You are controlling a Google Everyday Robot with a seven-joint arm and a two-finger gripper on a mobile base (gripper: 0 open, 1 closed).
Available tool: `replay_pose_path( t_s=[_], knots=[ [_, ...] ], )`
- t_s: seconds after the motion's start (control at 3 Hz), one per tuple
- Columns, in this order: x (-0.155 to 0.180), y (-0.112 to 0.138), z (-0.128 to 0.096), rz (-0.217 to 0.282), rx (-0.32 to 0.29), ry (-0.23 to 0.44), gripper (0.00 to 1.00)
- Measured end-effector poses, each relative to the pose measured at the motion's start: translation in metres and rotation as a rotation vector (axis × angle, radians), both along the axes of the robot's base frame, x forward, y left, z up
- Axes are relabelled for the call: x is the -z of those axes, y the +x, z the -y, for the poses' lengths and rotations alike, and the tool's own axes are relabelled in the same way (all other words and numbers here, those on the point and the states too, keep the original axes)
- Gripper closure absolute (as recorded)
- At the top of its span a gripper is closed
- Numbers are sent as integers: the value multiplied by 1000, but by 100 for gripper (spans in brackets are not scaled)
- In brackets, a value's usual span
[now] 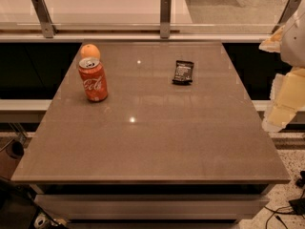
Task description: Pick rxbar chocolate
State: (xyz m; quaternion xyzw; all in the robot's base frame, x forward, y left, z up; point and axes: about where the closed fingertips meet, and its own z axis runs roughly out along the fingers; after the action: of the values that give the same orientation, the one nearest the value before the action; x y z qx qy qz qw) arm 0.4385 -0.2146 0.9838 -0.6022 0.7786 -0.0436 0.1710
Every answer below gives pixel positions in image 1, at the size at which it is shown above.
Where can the black power adapter with cables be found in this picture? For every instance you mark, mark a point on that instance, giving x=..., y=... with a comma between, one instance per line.
x=296, y=206

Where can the roll of tape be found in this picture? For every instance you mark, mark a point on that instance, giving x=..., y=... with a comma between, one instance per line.
x=42, y=222

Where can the left metal railing bracket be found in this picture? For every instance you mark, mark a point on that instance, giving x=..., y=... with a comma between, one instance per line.
x=47, y=27

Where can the orange fruit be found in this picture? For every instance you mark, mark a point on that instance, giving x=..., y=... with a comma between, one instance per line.
x=90, y=50

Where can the right metal railing bracket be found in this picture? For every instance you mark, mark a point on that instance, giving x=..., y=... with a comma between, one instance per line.
x=289, y=10

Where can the middle metal railing bracket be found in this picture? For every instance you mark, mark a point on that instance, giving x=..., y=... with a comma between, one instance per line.
x=165, y=18

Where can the metal railing bracket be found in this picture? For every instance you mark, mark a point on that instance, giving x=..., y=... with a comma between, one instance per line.
x=165, y=18
x=47, y=27
x=289, y=10

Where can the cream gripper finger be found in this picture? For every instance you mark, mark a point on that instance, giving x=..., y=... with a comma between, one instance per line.
x=287, y=98
x=273, y=43

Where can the black rxbar chocolate wrapper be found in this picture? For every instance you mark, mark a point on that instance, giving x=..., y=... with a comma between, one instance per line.
x=183, y=73

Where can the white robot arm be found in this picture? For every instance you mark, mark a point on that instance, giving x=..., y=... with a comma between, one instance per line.
x=293, y=40

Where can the red Coca-Cola can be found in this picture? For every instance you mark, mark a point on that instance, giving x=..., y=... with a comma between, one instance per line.
x=93, y=76

